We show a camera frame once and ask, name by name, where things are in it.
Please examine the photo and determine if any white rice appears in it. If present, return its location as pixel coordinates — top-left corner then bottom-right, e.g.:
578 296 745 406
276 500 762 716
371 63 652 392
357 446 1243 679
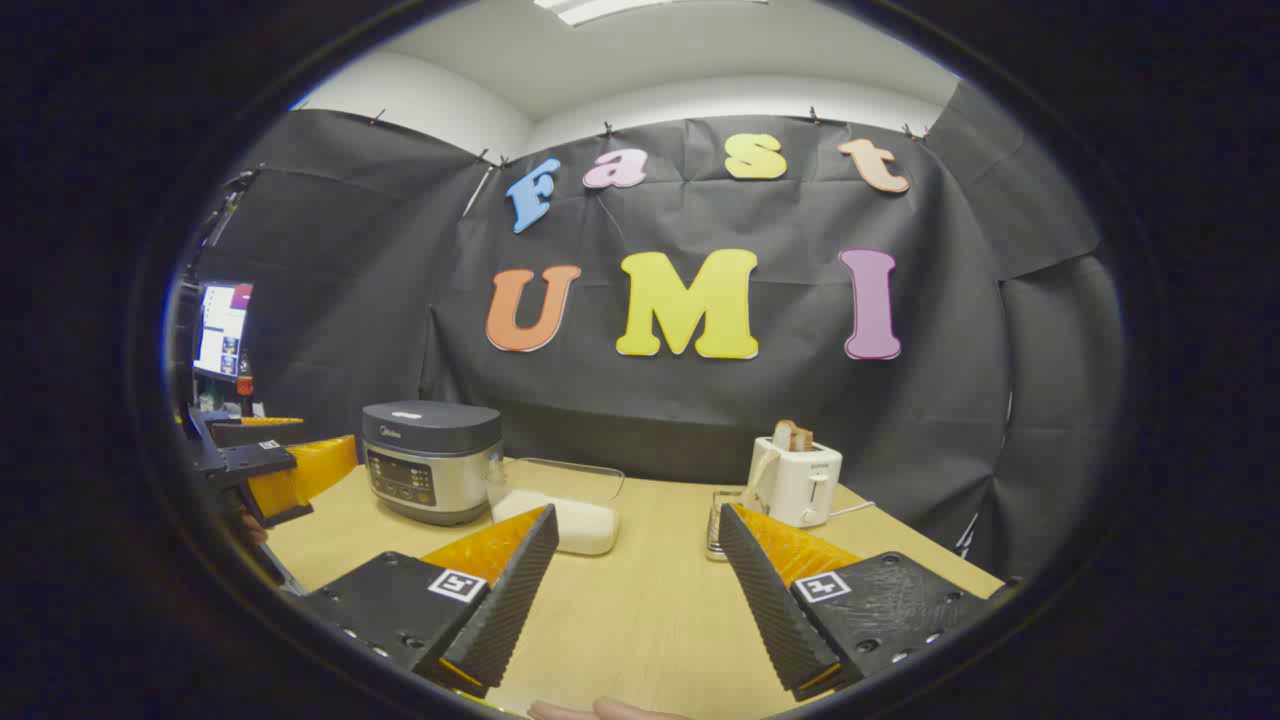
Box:
492 490 621 557

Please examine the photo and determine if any grey rice cooker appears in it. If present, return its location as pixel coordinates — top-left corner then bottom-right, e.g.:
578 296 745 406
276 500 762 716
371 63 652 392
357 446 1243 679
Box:
361 400 504 527

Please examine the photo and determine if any metal wire chopstick holder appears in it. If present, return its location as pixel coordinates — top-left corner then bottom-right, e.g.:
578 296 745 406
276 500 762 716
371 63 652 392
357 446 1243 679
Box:
705 488 751 562

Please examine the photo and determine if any computer monitor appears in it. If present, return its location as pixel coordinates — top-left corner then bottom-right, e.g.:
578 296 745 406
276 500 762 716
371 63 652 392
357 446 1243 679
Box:
193 282 254 381

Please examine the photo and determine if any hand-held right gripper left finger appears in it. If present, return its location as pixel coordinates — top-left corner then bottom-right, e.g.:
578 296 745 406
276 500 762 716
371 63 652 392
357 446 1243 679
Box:
300 503 561 699

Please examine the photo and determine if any white toaster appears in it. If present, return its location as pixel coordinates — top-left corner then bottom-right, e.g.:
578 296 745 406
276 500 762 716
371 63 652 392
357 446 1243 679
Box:
748 436 844 529

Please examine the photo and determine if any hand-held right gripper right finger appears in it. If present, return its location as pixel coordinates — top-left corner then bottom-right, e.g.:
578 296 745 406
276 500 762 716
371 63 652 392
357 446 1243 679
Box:
718 503 1021 703

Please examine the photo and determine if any ceiling light panel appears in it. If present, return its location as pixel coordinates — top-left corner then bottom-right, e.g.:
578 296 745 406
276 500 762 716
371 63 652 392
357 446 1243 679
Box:
533 0 771 26

